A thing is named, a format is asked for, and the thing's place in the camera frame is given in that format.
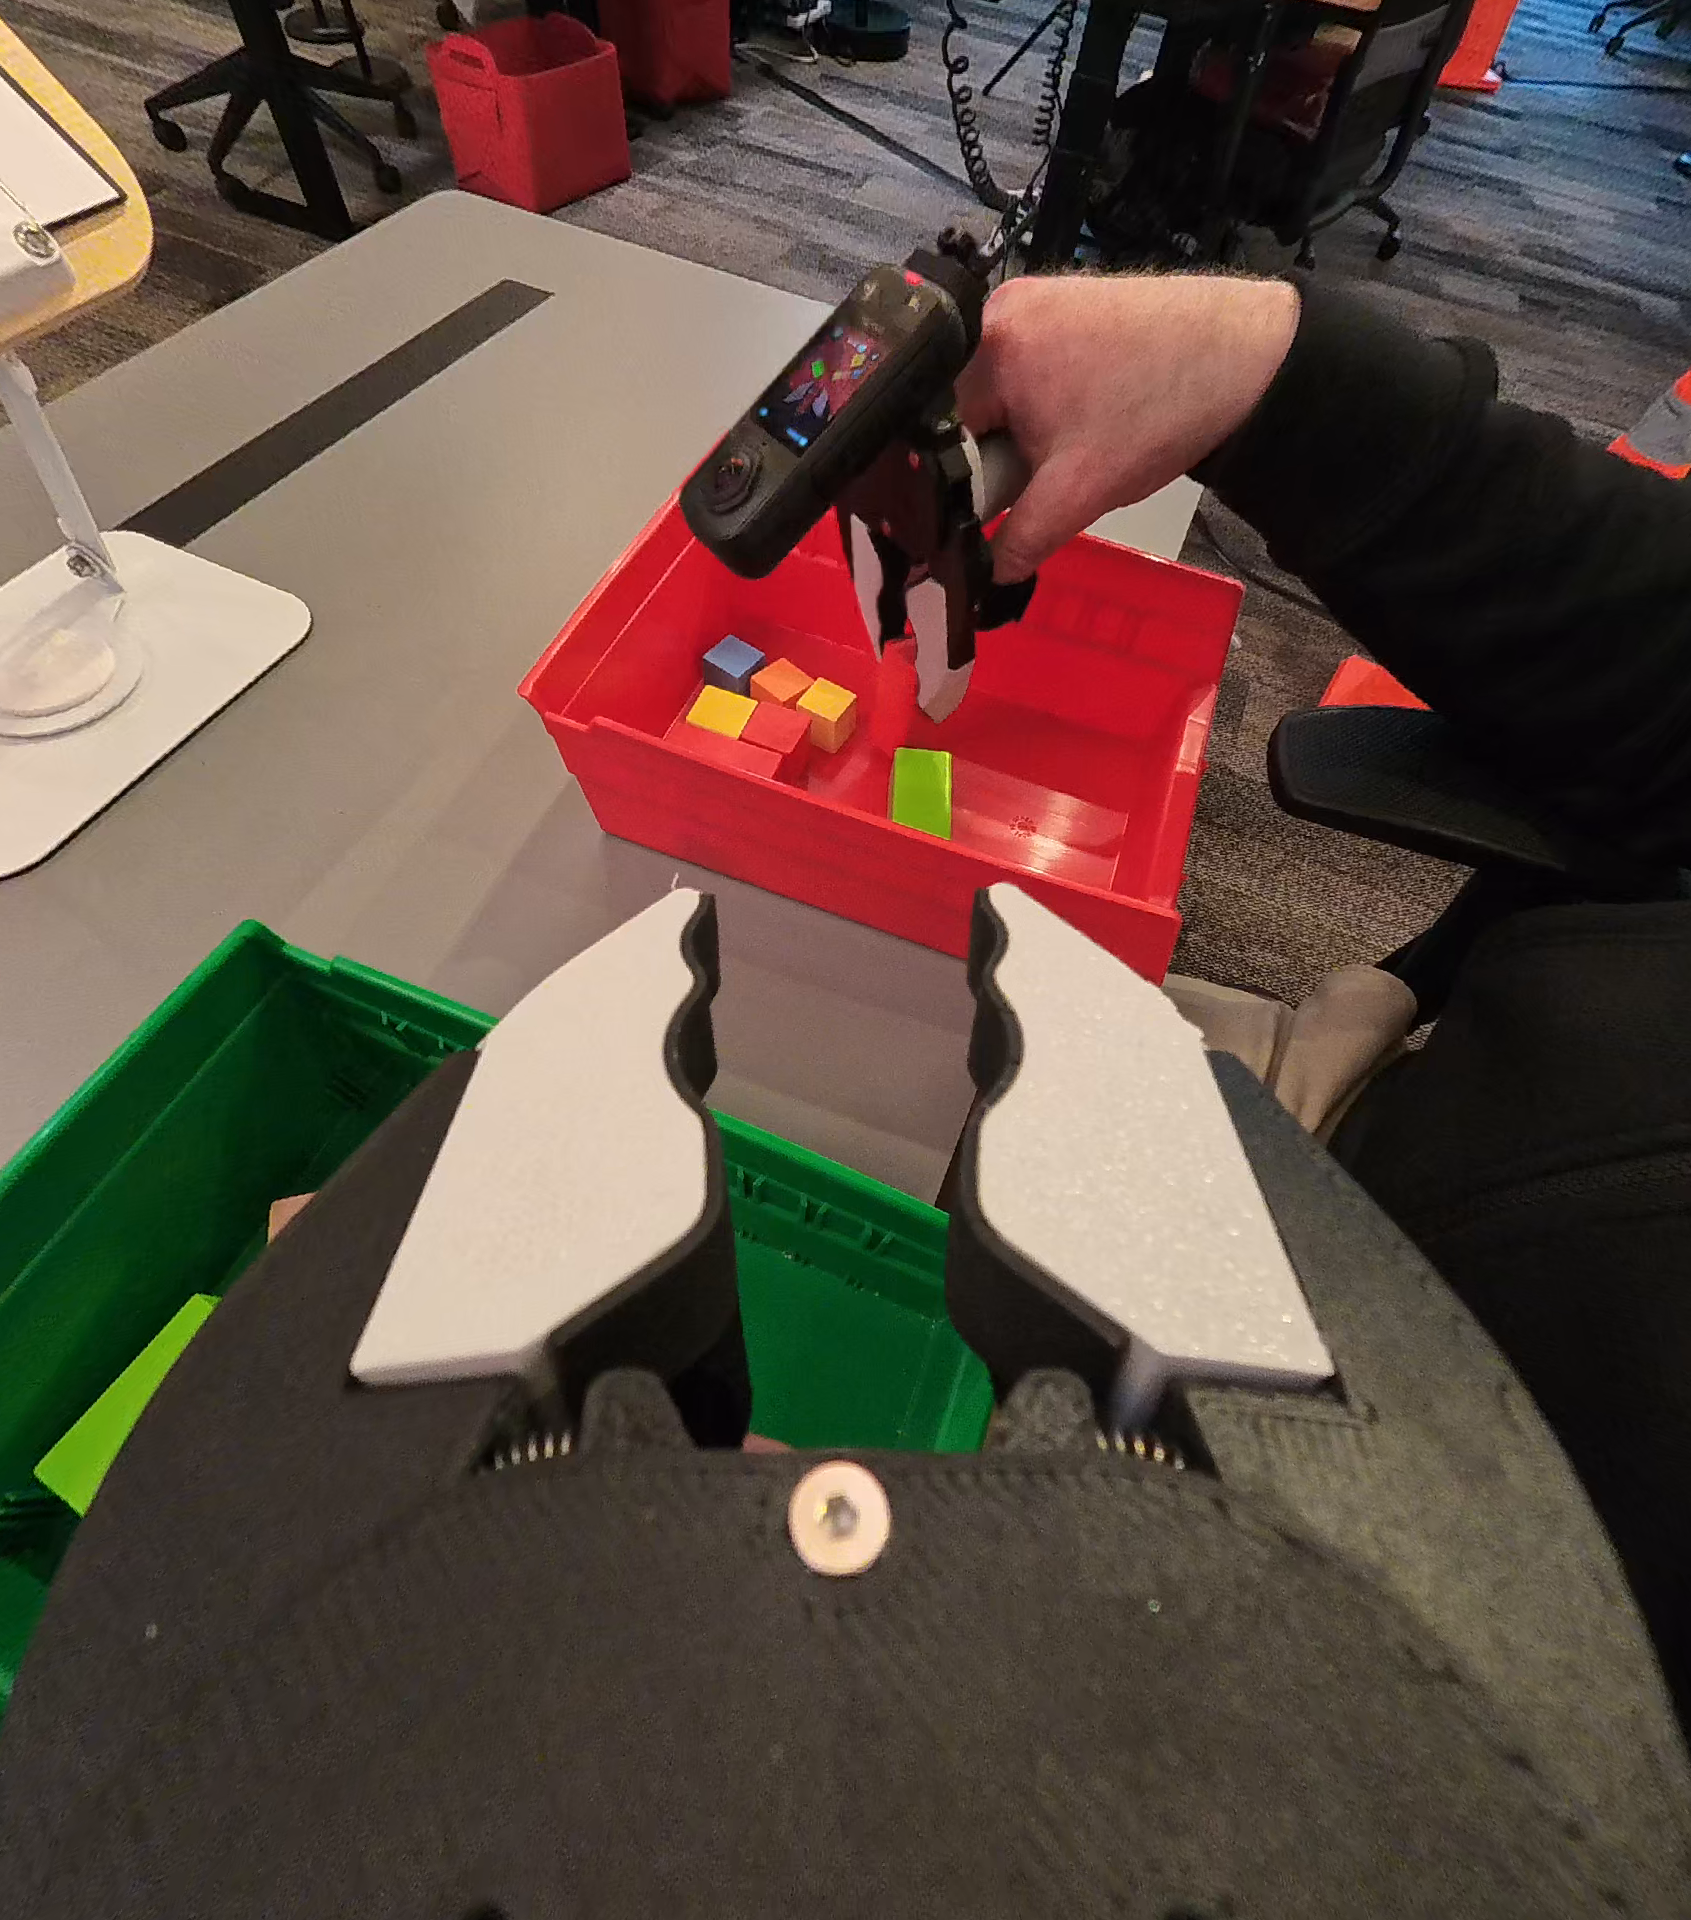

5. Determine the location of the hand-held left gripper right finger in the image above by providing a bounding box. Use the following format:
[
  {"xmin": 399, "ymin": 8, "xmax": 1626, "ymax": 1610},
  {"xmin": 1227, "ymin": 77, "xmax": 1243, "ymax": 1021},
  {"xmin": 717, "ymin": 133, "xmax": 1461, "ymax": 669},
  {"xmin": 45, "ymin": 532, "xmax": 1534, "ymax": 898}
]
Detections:
[{"xmin": 939, "ymin": 882, "xmax": 1339, "ymax": 1442}]

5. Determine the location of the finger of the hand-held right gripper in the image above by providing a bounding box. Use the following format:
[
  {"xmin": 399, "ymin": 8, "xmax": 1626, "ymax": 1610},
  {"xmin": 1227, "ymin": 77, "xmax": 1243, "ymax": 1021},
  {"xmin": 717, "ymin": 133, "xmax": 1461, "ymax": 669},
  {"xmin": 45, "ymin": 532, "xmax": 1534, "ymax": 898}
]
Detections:
[
  {"xmin": 909, "ymin": 555, "xmax": 989, "ymax": 726},
  {"xmin": 845, "ymin": 510, "xmax": 909, "ymax": 658}
]

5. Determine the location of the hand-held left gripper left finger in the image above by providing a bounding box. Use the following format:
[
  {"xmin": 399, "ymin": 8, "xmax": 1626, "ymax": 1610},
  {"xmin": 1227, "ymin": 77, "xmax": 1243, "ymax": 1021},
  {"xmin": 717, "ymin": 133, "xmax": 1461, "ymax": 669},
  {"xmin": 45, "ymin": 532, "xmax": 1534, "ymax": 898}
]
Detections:
[{"xmin": 347, "ymin": 888, "xmax": 757, "ymax": 1450}]

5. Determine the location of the red plastic bin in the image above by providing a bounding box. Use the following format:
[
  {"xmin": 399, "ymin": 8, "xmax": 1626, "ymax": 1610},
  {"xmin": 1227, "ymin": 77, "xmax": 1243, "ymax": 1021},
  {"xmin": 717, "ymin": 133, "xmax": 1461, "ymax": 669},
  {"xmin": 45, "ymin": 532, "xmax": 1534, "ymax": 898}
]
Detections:
[{"xmin": 517, "ymin": 487, "xmax": 1247, "ymax": 984}]

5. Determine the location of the green plastic bin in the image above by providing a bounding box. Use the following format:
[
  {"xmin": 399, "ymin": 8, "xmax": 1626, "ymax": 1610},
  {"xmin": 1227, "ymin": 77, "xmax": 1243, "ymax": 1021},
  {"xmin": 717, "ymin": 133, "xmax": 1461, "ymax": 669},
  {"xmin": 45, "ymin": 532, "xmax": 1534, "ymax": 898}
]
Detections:
[{"xmin": 0, "ymin": 919, "xmax": 997, "ymax": 1909}]

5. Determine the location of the person's right forearm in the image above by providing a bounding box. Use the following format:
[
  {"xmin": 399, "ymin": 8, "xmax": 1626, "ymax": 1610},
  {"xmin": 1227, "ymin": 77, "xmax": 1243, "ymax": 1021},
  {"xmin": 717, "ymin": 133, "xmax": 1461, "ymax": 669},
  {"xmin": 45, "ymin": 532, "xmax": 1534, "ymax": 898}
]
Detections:
[{"xmin": 1189, "ymin": 276, "xmax": 1691, "ymax": 881}]

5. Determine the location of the person's right hand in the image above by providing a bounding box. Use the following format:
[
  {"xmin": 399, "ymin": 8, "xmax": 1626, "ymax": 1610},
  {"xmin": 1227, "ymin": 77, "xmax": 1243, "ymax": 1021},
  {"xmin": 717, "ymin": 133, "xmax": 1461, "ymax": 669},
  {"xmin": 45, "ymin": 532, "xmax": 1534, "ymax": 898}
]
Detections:
[{"xmin": 957, "ymin": 272, "xmax": 1303, "ymax": 588}]

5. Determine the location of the short lime green block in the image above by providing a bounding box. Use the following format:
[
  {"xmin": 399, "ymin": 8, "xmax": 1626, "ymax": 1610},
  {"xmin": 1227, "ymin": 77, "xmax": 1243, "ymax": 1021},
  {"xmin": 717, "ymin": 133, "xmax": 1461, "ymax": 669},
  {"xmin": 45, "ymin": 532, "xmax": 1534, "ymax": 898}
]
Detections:
[{"xmin": 887, "ymin": 744, "xmax": 955, "ymax": 843}]

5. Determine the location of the person's khaki trouser leg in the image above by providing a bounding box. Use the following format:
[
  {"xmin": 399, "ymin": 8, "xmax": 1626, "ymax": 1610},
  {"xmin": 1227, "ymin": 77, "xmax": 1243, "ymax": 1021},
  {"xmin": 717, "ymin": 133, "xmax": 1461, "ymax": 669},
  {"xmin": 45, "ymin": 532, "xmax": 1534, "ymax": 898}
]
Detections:
[{"xmin": 1167, "ymin": 967, "xmax": 1417, "ymax": 1143}]

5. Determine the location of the red tote bin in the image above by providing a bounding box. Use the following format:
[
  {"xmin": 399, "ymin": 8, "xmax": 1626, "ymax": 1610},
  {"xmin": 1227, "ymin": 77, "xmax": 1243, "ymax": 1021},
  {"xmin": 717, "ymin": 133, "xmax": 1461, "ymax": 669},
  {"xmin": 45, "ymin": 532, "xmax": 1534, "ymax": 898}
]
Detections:
[{"xmin": 425, "ymin": 14, "xmax": 631, "ymax": 216}]

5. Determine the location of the red storage box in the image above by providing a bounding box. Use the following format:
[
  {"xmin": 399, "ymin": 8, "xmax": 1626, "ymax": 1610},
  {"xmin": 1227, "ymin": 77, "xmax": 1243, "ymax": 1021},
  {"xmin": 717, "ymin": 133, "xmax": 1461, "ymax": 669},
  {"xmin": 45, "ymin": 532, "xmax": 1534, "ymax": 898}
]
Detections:
[{"xmin": 597, "ymin": 0, "xmax": 733, "ymax": 115}]

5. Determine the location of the black chair armrest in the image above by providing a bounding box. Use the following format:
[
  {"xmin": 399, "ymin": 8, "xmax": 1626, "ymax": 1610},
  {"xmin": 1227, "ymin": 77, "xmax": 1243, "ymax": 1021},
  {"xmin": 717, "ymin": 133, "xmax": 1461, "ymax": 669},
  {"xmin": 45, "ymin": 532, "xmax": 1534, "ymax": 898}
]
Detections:
[{"xmin": 1267, "ymin": 705, "xmax": 1686, "ymax": 902}]

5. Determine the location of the long lime green block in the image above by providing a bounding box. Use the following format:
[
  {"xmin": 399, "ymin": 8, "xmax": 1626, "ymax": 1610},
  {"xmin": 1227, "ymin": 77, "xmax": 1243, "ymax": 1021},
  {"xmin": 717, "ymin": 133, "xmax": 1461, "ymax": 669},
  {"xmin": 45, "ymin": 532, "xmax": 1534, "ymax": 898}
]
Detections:
[{"xmin": 35, "ymin": 1293, "xmax": 219, "ymax": 1518}]

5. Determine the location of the white stand base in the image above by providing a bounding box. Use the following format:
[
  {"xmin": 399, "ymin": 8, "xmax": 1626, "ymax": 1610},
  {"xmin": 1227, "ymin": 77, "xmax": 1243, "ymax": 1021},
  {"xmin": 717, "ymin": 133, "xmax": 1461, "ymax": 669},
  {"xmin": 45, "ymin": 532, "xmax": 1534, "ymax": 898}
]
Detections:
[{"xmin": 0, "ymin": 532, "xmax": 313, "ymax": 885}]

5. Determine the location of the black office chair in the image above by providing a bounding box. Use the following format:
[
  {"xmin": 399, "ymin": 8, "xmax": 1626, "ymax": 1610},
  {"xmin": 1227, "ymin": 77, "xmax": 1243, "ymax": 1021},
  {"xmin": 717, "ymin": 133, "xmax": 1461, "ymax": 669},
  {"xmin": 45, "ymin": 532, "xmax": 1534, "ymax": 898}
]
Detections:
[{"xmin": 1069, "ymin": 0, "xmax": 1461, "ymax": 272}]

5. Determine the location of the black office chair base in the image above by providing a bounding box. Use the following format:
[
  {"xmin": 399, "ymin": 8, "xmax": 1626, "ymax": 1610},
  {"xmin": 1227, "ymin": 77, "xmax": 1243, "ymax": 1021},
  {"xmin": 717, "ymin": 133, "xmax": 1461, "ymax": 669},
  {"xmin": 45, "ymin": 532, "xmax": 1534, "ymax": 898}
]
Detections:
[{"xmin": 147, "ymin": 0, "xmax": 419, "ymax": 242}]

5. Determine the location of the tan wooden board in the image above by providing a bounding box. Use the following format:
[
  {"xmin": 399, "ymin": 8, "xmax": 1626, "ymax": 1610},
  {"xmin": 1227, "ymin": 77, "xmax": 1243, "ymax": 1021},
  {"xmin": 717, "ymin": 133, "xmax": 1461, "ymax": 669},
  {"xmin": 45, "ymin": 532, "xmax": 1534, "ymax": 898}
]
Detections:
[{"xmin": 0, "ymin": 0, "xmax": 153, "ymax": 410}]

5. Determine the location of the orange traffic cone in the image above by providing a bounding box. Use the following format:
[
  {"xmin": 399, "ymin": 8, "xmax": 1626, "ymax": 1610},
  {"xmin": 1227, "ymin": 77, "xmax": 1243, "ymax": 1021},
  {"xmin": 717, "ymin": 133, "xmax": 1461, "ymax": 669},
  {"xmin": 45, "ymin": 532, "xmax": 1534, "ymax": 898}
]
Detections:
[{"xmin": 1437, "ymin": 0, "xmax": 1520, "ymax": 93}]

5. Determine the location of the black coiled cable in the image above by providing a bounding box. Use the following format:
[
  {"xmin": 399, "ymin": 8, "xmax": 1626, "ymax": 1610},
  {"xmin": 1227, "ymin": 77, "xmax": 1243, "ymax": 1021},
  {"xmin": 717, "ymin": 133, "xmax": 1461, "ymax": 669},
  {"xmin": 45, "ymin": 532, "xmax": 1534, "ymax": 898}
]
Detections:
[{"xmin": 941, "ymin": 0, "xmax": 1071, "ymax": 213}]

